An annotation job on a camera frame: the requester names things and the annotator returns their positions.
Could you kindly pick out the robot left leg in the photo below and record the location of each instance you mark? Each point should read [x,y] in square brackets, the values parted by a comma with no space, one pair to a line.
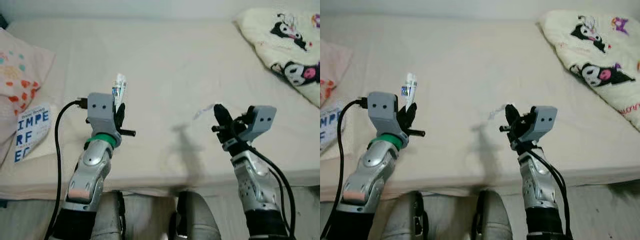
[402,220]
[107,220]

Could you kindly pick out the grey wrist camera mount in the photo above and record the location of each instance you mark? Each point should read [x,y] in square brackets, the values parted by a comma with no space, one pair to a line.
[262,122]
[381,112]
[100,112]
[545,122]

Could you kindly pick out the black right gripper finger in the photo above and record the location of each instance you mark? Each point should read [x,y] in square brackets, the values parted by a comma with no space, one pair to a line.
[512,117]
[222,117]

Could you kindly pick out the pink patterned pillow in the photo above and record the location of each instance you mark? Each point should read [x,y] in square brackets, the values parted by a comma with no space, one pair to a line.
[332,70]
[20,65]

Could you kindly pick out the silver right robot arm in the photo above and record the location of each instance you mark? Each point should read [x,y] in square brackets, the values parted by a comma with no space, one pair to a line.
[537,185]
[255,185]

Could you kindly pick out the cream sheeted mattress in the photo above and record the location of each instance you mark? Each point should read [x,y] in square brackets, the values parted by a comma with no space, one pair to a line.
[465,65]
[175,70]

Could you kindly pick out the robot right leg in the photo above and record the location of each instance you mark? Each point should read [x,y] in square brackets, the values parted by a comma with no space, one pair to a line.
[197,220]
[497,220]

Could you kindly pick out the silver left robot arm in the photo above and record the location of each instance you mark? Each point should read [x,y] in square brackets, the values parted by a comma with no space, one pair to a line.
[92,170]
[372,170]

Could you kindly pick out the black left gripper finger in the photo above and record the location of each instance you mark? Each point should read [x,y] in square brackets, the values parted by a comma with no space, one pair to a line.
[409,116]
[120,116]

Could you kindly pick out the cream cartoon print blanket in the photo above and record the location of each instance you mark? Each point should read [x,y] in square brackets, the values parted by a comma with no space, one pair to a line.
[260,35]
[625,60]

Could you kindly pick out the robot leg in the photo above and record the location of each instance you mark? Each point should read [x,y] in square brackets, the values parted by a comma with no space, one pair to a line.
[402,220]
[197,220]
[107,220]
[497,220]

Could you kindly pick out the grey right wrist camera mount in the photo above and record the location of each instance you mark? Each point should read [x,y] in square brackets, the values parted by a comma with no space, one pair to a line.
[262,122]
[545,122]

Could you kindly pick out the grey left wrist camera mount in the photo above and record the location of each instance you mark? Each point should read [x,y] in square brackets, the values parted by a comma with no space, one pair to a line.
[100,112]
[381,112]

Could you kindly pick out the white tissue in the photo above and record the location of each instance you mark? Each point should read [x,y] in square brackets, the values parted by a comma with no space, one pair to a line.
[205,111]
[496,111]

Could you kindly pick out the blue and white book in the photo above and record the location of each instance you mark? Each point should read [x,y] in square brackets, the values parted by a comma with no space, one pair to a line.
[32,130]
[330,127]

